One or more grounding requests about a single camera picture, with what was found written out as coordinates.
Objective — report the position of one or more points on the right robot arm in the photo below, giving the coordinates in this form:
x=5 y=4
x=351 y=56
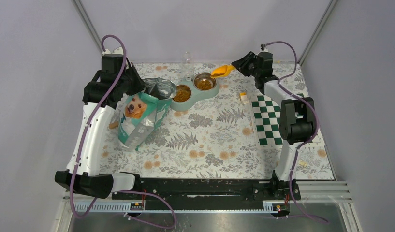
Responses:
x=298 y=123

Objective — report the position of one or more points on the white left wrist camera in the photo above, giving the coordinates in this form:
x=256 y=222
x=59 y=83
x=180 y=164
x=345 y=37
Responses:
x=118 y=50

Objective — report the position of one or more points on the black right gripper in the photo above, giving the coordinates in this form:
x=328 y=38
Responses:
x=241 y=64

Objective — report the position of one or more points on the clear water bottle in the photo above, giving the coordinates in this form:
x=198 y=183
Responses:
x=187 y=66

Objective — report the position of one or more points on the white yellow toy block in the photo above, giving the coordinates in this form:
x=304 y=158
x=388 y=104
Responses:
x=244 y=98

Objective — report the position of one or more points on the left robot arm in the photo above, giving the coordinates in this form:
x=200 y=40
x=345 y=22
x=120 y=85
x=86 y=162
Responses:
x=116 y=78

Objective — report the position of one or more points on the green white checkerboard mat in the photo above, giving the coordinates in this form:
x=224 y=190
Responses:
x=266 y=118

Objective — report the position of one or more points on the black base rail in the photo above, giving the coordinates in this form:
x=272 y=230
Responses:
x=210 y=194

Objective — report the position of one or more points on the mint green double bowl stand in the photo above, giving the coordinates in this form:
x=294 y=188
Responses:
x=195 y=93

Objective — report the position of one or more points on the orange plastic scoop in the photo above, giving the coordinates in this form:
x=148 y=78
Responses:
x=222 y=71

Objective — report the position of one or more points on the steel bowl with kibble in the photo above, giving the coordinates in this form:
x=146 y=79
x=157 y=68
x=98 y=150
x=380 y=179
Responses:
x=204 y=82

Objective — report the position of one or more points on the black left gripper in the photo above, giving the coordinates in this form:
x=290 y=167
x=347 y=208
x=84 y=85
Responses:
x=139 y=86

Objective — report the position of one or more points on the green pet food bag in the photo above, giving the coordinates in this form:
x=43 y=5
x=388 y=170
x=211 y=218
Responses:
x=143 y=112

